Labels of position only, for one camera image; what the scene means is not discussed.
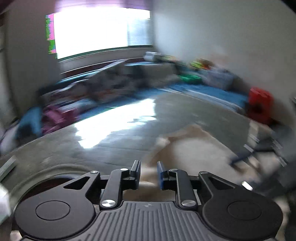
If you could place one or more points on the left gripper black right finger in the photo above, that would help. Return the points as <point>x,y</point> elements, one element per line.
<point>228,210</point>

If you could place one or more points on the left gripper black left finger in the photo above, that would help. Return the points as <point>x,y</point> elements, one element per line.
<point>68,209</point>

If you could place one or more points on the cream white garment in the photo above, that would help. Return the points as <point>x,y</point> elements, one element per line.
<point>194,150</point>

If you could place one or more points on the round black induction cooktop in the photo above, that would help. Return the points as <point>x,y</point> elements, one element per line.
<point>48,184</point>

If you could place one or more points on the magenta garment on sofa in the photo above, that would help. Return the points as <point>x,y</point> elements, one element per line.
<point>55,118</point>

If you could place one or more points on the red plastic stool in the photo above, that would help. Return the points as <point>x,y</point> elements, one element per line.
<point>259,106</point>

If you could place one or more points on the blue corner sofa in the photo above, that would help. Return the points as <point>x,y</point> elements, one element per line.
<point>122,83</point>

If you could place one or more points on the clear plastic storage box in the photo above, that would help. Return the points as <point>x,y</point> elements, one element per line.
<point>219,78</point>

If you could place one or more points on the green plastic basin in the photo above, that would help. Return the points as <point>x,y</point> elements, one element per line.
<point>191,79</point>

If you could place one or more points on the window with green frame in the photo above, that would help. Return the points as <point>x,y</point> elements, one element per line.
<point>76,31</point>

